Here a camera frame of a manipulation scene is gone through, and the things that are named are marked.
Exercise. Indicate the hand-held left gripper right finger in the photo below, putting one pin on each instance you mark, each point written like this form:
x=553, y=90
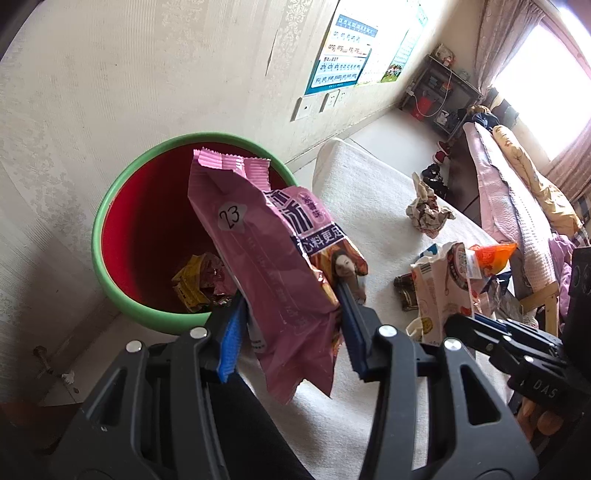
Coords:
x=353, y=332

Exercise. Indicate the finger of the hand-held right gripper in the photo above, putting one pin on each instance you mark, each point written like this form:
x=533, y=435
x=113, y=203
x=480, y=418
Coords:
x=491, y=320
x=466, y=330

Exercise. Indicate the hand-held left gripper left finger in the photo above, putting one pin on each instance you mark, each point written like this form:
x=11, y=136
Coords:
x=231, y=337

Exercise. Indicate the white milk carton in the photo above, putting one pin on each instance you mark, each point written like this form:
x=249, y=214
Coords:
x=441, y=300

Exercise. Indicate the orange snack bag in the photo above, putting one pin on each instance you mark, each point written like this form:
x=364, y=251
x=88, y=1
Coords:
x=494, y=256

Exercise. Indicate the pink snack packet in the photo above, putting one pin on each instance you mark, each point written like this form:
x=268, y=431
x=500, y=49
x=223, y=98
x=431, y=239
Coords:
x=268, y=277

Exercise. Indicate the green-rimmed red bin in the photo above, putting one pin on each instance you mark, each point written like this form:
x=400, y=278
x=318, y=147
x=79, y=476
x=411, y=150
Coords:
x=138, y=221

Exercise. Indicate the person's right hand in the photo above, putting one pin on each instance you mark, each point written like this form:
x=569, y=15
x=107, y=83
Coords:
x=549, y=424

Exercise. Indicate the wooden chair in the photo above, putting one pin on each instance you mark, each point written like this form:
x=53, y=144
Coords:
x=545, y=304

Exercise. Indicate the crumpled pink wrapper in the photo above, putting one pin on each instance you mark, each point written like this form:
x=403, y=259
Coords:
x=221, y=277

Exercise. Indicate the purple clothing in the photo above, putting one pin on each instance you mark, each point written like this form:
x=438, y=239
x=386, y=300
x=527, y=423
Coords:
x=564, y=263

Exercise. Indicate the dark patterned wrapper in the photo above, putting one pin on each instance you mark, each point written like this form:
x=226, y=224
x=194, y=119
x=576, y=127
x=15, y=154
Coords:
x=406, y=290

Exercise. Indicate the yellow wrapper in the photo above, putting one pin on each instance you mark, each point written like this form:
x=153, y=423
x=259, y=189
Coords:
x=189, y=281

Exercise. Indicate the bed with pink blanket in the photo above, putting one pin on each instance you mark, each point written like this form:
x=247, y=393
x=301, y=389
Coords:
x=503, y=203

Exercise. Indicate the crumpled paper ball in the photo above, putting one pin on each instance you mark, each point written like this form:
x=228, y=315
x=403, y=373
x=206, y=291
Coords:
x=427, y=210

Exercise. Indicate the dark bed base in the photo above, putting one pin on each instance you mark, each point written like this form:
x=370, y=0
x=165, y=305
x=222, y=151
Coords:
x=464, y=184

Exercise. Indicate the yellow quilt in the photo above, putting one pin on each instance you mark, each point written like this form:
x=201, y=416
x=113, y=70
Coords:
x=535, y=180

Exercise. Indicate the black shoe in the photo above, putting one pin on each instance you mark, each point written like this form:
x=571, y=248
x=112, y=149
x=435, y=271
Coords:
x=434, y=174

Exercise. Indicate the patterned beige curtain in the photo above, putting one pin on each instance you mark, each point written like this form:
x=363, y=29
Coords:
x=572, y=161
x=508, y=37

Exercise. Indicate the red shoe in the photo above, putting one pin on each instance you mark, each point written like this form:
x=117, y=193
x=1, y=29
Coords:
x=443, y=151

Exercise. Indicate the red bag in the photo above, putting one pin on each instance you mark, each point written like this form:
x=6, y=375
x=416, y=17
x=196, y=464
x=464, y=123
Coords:
x=424, y=107

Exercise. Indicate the metal shelf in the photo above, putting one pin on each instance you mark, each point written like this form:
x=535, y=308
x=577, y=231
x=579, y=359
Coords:
x=455, y=92

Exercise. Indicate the window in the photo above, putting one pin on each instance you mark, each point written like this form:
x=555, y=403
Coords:
x=545, y=78

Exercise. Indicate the white wall switch plate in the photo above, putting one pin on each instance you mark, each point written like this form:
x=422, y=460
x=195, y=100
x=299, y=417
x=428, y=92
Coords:
x=304, y=107

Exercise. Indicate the white wall socket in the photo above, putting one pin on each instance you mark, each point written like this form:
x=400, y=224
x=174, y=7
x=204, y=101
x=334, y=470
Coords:
x=336, y=96
x=326, y=101

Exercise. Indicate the green-edged wall poster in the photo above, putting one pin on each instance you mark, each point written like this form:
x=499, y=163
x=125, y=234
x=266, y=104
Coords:
x=401, y=60

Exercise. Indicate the blue letter wall poster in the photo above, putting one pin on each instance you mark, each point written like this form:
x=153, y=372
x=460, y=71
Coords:
x=344, y=55

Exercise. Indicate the white chart wall poster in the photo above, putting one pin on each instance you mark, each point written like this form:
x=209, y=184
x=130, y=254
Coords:
x=381, y=41

